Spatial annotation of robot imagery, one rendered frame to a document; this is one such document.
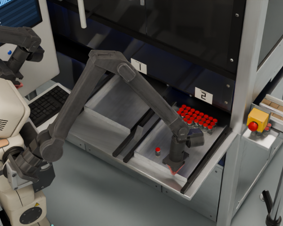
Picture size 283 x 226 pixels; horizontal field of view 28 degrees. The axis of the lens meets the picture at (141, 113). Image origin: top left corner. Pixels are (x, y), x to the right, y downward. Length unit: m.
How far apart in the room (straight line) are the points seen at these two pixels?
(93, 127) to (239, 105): 0.65
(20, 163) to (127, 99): 0.79
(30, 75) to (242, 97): 1.03
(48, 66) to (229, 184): 1.06
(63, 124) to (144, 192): 1.48
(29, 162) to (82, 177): 1.46
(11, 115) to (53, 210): 1.41
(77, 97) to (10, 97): 0.27
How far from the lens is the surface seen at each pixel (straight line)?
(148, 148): 2.43
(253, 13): 2.05
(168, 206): 3.30
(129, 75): 1.90
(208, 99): 2.44
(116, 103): 2.61
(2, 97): 2.02
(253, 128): 2.37
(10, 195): 2.34
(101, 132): 2.50
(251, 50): 2.15
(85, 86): 1.91
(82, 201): 3.35
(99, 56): 1.88
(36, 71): 2.77
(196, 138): 2.18
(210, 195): 2.98
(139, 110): 2.57
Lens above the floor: 2.79
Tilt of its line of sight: 48 degrees down
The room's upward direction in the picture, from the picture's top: 3 degrees counter-clockwise
